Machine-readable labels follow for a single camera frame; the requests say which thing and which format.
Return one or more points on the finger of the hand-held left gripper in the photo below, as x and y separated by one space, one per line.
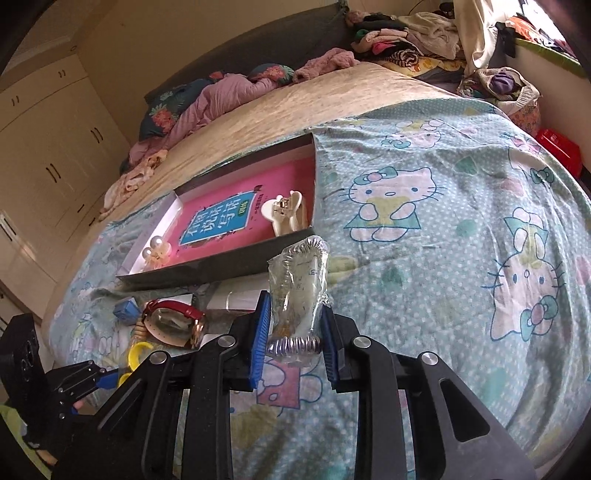
78 378

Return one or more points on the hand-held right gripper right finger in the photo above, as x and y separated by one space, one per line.
329 346

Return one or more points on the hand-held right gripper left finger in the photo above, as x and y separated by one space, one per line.
261 341

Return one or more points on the silver grey box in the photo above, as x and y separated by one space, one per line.
231 302

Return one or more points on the small blue box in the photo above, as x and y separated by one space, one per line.
125 309

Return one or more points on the grey cardboard box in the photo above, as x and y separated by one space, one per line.
184 272

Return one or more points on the cartoon cat print blanket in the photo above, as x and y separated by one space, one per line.
415 277

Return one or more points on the white hair claw clip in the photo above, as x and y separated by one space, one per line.
284 217

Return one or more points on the pearl flower hair accessory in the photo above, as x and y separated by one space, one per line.
154 254

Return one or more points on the pink book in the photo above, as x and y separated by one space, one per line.
240 184

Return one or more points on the peach crumpled cloth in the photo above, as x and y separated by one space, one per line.
134 177

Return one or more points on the cream wardrobe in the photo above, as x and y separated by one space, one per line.
51 138

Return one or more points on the beige bedspread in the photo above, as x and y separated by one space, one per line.
277 115

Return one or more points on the pink quilt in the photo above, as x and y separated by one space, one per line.
217 99

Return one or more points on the dark floral pillow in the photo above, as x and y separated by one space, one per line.
272 73
161 115

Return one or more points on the pink fuzzy garment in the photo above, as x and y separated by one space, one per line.
323 64

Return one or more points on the dark grey headboard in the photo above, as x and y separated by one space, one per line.
254 41

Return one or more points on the red plastic container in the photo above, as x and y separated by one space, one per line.
558 147

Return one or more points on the basket with clothes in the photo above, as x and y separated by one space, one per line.
508 92

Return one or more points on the pile of mixed clothes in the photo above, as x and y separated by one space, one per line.
401 41

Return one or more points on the cream curtain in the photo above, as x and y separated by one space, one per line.
485 32

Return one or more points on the colourful clothes heap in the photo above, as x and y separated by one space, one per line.
535 32

